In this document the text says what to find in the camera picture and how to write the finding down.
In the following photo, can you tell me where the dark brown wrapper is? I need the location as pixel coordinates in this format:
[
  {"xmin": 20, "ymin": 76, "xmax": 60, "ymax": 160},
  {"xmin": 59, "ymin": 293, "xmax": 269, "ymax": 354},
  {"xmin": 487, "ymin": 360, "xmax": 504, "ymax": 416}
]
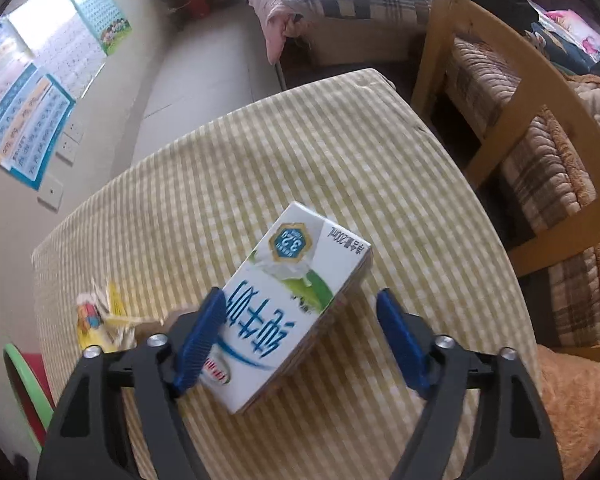
[{"xmin": 134, "ymin": 304, "xmax": 198, "ymax": 349}]

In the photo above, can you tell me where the large yellow snack bag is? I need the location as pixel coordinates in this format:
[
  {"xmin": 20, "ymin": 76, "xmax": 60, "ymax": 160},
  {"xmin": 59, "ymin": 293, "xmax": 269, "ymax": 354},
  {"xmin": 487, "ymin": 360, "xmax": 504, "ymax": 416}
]
[{"xmin": 76, "ymin": 280, "xmax": 158, "ymax": 353}]

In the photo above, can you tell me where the white milk carton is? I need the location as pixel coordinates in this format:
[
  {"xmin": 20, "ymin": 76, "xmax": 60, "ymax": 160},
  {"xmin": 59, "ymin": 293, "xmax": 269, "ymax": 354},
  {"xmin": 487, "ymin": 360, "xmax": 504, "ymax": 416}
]
[{"xmin": 201, "ymin": 202, "xmax": 373, "ymax": 414}]

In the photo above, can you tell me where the orange plush cushion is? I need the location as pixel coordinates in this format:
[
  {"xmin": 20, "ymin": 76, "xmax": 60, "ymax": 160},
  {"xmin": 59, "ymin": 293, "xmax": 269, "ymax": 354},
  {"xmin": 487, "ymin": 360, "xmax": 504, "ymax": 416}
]
[{"xmin": 538, "ymin": 346, "xmax": 600, "ymax": 479}]

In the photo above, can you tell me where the red bin with green rim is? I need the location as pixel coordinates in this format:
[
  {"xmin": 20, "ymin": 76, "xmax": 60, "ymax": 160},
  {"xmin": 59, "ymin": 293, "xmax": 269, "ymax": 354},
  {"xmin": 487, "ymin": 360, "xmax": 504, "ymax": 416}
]
[{"xmin": 3, "ymin": 342, "xmax": 55, "ymax": 452}]

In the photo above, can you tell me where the yellow checkered table cloth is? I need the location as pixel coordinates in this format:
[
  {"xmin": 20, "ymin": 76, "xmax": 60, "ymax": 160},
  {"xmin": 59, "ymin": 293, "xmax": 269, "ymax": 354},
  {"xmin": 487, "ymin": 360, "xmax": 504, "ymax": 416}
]
[{"xmin": 32, "ymin": 70, "xmax": 539, "ymax": 479}]

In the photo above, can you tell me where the wooden chair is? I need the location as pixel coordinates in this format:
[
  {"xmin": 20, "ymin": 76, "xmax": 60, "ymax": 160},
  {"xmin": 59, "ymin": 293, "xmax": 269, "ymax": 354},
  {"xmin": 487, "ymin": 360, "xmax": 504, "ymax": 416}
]
[{"xmin": 410, "ymin": 0, "xmax": 600, "ymax": 361}]

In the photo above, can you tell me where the bed with plaid quilt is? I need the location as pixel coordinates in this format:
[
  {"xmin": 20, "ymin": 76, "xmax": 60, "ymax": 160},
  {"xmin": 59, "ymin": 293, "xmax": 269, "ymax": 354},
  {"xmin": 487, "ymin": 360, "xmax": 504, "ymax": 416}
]
[{"xmin": 248, "ymin": 0, "xmax": 432, "ymax": 65}]

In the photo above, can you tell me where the white wall socket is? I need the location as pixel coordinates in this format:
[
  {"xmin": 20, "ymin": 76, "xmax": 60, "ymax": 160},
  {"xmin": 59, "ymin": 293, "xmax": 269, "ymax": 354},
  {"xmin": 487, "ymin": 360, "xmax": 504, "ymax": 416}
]
[{"xmin": 38, "ymin": 174, "xmax": 65, "ymax": 212}]

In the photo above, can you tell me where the blue pinyin wall poster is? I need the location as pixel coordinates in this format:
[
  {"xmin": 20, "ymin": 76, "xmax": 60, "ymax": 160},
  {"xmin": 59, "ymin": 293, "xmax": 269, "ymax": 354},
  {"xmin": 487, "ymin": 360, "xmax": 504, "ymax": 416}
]
[{"xmin": 0, "ymin": 18, "xmax": 76, "ymax": 190}]

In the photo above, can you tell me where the white chart wall poster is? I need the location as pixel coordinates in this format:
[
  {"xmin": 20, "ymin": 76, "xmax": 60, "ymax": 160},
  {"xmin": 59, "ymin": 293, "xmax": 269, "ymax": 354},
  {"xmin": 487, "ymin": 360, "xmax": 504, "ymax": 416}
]
[{"xmin": 7, "ymin": 0, "xmax": 106, "ymax": 100}]

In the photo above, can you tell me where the green chart wall poster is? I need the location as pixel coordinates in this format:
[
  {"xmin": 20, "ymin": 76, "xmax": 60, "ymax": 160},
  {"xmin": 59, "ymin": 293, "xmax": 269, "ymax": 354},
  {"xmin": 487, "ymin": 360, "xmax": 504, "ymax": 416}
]
[{"xmin": 70, "ymin": 0, "xmax": 132, "ymax": 55}]

